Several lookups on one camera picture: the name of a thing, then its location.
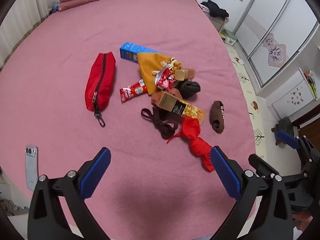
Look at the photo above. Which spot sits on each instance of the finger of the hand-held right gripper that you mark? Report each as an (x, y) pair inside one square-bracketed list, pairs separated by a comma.
[(260, 165), (287, 138)]

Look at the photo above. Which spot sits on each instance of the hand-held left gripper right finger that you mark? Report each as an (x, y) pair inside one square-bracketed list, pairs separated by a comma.
[(225, 175)]

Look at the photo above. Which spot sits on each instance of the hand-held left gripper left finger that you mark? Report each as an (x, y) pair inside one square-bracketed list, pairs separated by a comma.
[(96, 172)]

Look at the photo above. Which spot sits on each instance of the red zipper pencil pouch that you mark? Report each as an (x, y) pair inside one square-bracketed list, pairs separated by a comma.
[(100, 85)]

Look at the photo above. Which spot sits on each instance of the dark green small chair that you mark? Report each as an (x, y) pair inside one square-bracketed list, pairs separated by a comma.
[(285, 126)]

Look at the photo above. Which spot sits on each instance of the white cabinet with stickers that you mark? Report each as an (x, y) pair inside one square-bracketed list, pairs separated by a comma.
[(287, 100)]

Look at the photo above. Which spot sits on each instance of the red knotted cloth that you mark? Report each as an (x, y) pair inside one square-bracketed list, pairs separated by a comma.
[(197, 145)]

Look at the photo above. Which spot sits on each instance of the brown lettered sock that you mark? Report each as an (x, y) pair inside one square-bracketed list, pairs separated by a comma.
[(217, 117)]

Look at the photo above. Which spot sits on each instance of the patterned play mat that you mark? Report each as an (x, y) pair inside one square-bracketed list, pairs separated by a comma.
[(250, 92)]

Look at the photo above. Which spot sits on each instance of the white smartphone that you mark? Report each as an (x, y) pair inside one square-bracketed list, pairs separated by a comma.
[(31, 170)]

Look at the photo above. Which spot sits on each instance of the gold cardboard box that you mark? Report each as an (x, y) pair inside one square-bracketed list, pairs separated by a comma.
[(175, 105)]

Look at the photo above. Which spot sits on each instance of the red snack packet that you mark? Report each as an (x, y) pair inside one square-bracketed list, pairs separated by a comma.
[(132, 91)]

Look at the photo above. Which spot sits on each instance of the dark brown sock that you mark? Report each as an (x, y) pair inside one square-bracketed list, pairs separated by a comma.
[(190, 87)]

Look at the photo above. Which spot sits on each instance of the orange brown sock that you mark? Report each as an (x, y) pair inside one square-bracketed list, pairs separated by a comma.
[(156, 98)]

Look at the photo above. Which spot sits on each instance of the light brown sock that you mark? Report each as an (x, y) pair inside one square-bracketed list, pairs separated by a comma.
[(191, 73)]

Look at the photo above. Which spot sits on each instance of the small gold box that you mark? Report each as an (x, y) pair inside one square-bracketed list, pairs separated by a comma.
[(181, 74)]

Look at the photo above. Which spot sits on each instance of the crumpled red silver wrapper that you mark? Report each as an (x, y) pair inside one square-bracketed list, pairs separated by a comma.
[(163, 80)]

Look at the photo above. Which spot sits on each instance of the pale green stool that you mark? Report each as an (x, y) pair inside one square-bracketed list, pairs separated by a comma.
[(228, 37)]

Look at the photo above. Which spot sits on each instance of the white sliding door wardrobe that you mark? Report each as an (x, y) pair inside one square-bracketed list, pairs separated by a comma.
[(270, 17)]

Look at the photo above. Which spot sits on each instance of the blue cardboard box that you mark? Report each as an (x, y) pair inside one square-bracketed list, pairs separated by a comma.
[(127, 51)]

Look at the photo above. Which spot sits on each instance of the grey bedside cabinet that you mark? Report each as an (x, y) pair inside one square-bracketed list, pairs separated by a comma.
[(217, 23)]

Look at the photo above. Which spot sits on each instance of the black clothes pile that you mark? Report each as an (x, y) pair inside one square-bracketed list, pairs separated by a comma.
[(215, 8)]

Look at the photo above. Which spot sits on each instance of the white curtain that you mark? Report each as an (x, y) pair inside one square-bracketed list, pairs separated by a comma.
[(15, 35)]

